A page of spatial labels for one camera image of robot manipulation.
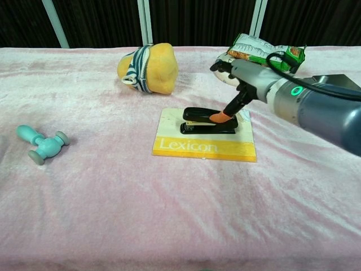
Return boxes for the teal toy hammer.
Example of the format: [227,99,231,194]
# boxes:
[16,124,71,166]

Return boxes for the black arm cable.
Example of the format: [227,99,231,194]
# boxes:
[266,52,361,102]

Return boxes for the pink plush tablecloth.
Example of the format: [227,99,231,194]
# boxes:
[0,45,361,271]

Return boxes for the yellow white Lexicon book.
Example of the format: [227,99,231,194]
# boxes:
[152,107,258,163]

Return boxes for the green white snack packet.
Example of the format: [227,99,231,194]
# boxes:
[227,33,307,75]

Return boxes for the black stapler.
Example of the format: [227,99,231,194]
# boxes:
[180,107,239,136]

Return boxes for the white partition post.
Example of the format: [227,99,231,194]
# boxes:
[42,0,70,49]
[249,0,268,39]
[137,0,155,46]

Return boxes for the white pig-shaped bowl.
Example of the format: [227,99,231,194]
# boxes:
[213,52,246,85]

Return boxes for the yellow plush toy striped scarf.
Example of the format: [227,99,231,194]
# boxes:
[117,42,178,95]

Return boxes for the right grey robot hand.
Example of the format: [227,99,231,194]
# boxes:
[209,58,280,124]

